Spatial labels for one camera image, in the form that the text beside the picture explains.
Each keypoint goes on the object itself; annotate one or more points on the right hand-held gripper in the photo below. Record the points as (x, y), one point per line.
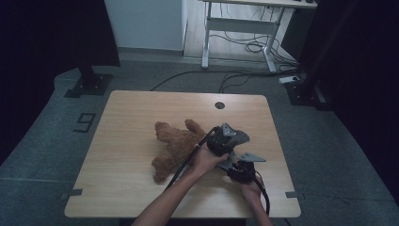
(241, 174)

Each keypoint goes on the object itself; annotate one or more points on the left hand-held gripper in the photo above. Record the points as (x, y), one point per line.
(219, 142)

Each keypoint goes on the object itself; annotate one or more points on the brown plush teddy bear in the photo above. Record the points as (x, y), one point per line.
(178, 144)

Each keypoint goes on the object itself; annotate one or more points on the person's right hand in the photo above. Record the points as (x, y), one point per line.
(251, 190)

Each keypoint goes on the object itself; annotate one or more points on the person's left hand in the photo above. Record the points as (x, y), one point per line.
(204, 161)

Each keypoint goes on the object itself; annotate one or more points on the grey tape marker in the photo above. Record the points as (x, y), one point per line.
(291, 194)
(76, 192)

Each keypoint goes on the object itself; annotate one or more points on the white power strip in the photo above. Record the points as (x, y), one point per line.
(288, 79)

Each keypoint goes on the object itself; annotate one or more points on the black stand base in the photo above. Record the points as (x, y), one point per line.
(91, 85)
(301, 94)

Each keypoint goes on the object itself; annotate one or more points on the black floor tape marking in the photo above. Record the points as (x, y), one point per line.
(82, 130)

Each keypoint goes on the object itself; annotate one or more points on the dark curtain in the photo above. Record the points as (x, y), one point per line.
(370, 62)
(47, 31)

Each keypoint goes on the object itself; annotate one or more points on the white desk frame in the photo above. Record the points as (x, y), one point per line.
(238, 25)

